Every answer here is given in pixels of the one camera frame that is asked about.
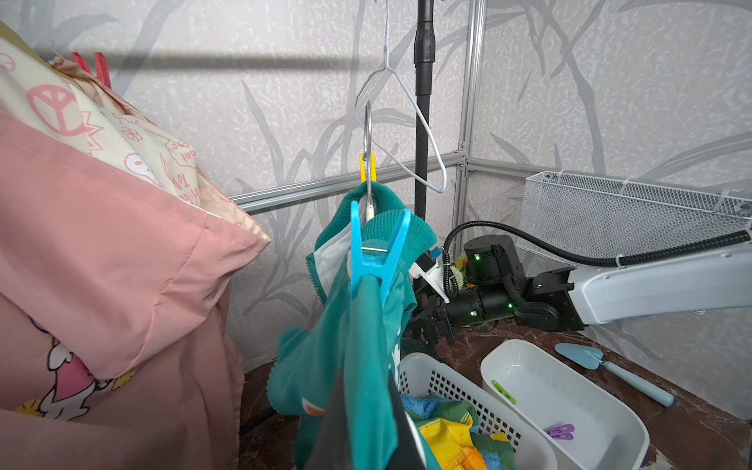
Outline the white plastic tray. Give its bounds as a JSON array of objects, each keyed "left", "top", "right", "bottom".
[{"left": 480, "top": 340, "right": 649, "bottom": 469}]

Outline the white hanger of rainbow jacket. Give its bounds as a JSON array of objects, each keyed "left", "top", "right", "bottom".
[{"left": 354, "top": 1, "right": 448, "bottom": 194}]

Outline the light blue small scoop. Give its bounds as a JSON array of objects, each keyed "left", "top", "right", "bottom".
[{"left": 554, "top": 343, "right": 675, "bottom": 407}]

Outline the rainbow striped jacket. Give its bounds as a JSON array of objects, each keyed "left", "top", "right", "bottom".
[{"left": 401, "top": 394, "right": 516, "bottom": 469}]

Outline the red clothespin upper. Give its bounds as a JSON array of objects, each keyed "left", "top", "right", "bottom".
[{"left": 71, "top": 51, "right": 113, "bottom": 89}]

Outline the yellow clothespin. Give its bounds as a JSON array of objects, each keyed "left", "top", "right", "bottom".
[{"left": 360, "top": 153, "right": 377, "bottom": 184}]

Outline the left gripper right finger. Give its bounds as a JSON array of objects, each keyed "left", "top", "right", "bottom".
[{"left": 387, "top": 379, "right": 426, "bottom": 470}]

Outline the white wire mesh basket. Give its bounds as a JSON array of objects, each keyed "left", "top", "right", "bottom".
[{"left": 517, "top": 170, "right": 751, "bottom": 266}]

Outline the potted artificial flower plant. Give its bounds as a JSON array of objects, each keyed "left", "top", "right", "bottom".
[{"left": 452, "top": 257, "right": 467, "bottom": 291}]

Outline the blue clothespin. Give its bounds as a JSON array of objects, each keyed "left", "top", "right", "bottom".
[{"left": 350, "top": 202, "right": 411, "bottom": 307}]

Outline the green clothespin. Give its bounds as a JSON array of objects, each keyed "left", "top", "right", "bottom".
[{"left": 492, "top": 380, "right": 517, "bottom": 405}]

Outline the black clothes rack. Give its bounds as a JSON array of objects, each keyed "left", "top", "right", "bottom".
[{"left": 410, "top": 0, "right": 439, "bottom": 354}]

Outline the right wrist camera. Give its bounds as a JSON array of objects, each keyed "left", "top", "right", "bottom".
[{"left": 409, "top": 246, "right": 450, "bottom": 304}]

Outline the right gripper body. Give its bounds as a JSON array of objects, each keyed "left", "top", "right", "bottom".
[{"left": 424, "top": 287, "right": 516, "bottom": 343}]

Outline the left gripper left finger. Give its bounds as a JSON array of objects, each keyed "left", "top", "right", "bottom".
[{"left": 305, "top": 369, "right": 353, "bottom": 470}]

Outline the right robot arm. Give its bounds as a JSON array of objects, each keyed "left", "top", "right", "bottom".
[{"left": 409, "top": 221, "right": 751, "bottom": 346}]

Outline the purple clothespin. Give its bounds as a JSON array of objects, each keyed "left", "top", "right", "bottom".
[{"left": 546, "top": 423, "right": 576, "bottom": 441}]

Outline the white perforated laundry basket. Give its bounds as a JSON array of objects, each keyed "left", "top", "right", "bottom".
[{"left": 399, "top": 354, "right": 558, "bottom": 469}]

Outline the pink jacket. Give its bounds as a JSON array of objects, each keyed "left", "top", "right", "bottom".
[{"left": 1, "top": 27, "right": 270, "bottom": 469}]

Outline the teal green jacket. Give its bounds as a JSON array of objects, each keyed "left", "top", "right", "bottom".
[{"left": 268, "top": 183, "right": 437, "bottom": 469}]

